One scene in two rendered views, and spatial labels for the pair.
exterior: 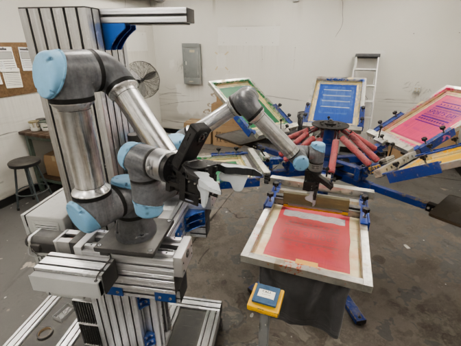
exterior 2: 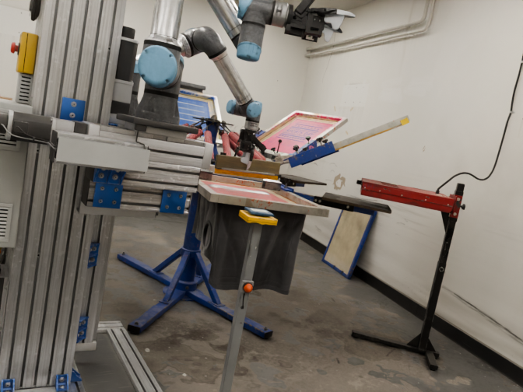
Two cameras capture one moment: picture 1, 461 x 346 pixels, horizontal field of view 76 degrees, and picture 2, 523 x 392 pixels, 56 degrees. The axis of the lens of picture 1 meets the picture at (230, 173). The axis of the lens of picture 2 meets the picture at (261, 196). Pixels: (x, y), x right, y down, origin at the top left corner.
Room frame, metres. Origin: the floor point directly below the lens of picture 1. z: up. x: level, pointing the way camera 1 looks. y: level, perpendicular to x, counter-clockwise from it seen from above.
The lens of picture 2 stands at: (-0.60, 1.15, 1.28)
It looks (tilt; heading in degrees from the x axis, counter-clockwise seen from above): 7 degrees down; 320
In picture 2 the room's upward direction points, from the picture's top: 11 degrees clockwise
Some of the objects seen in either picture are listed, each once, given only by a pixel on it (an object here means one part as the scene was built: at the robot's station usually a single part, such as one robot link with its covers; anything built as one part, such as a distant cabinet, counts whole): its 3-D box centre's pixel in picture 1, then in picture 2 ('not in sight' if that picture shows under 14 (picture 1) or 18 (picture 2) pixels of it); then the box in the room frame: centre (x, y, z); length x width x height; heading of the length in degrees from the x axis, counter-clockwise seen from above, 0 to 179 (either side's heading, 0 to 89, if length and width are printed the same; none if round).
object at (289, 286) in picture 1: (300, 296); (255, 249); (1.14, -0.36, 0.74); 0.45 x 0.03 x 0.43; 70
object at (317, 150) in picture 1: (316, 152); (253, 111); (1.48, -0.46, 1.39); 0.09 x 0.08 x 0.11; 83
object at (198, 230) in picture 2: not in sight; (209, 223); (1.42, -0.27, 0.79); 0.46 x 0.09 x 0.33; 160
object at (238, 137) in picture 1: (268, 149); not in sight; (2.92, -0.39, 0.91); 1.34 x 0.40 x 0.08; 40
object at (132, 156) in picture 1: (142, 160); (255, 10); (0.69, 0.22, 1.65); 0.11 x 0.08 x 0.09; 55
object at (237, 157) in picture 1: (221, 159); not in sight; (2.25, 0.07, 1.05); 1.08 x 0.61 x 0.23; 100
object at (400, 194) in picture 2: not in sight; (405, 194); (1.31, -1.73, 1.06); 0.61 x 0.46 x 0.12; 40
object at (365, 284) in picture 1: (311, 226); (247, 190); (1.41, -0.46, 0.97); 0.79 x 0.58 x 0.04; 160
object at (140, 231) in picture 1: (134, 221); (159, 106); (0.95, 0.36, 1.31); 0.15 x 0.15 x 0.10
